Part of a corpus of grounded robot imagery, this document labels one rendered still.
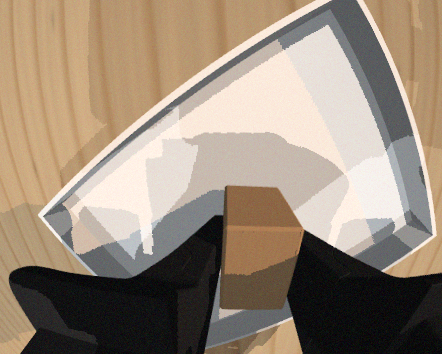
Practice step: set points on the brown block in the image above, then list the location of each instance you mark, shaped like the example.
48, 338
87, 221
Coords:
260, 246

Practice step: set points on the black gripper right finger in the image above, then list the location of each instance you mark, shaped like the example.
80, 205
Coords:
341, 305

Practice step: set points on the white tray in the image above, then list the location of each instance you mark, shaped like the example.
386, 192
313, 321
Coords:
312, 105

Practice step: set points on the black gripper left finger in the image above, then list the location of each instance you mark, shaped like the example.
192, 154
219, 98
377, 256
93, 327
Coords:
165, 309

